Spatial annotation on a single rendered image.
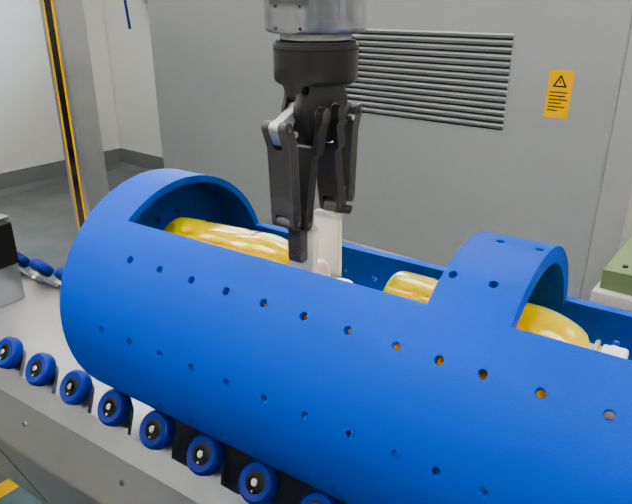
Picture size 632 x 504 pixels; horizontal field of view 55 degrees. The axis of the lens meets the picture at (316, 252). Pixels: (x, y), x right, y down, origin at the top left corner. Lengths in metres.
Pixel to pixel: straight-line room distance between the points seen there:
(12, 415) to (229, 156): 2.14
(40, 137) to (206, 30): 2.84
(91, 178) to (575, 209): 1.48
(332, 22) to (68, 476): 0.66
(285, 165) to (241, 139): 2.35
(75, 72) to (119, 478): 0.84
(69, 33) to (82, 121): 0.17
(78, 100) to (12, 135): 4.05
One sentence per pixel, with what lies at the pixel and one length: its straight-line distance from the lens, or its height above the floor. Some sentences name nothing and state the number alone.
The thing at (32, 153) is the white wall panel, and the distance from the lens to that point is 5.50.
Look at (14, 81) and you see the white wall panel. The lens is 5.39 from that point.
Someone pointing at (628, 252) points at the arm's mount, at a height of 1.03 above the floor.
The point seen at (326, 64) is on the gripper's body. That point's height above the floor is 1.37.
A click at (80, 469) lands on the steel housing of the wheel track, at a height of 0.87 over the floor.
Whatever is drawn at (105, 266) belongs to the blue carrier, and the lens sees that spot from 0.66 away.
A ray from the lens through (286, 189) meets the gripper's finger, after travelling 0.53.
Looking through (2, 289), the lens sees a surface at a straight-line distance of 1.19.
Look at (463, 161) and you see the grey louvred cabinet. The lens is 2.24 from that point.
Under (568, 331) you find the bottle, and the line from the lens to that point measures 0.52.
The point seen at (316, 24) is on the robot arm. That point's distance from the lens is 0.52.
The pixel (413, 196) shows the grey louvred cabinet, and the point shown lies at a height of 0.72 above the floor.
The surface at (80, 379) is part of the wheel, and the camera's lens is 0.84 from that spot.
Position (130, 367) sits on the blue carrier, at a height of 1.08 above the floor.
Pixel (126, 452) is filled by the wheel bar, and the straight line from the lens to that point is 0.80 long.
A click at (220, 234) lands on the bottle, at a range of 0.66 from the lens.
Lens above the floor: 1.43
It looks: 23 degrees down
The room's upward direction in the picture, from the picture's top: straight up
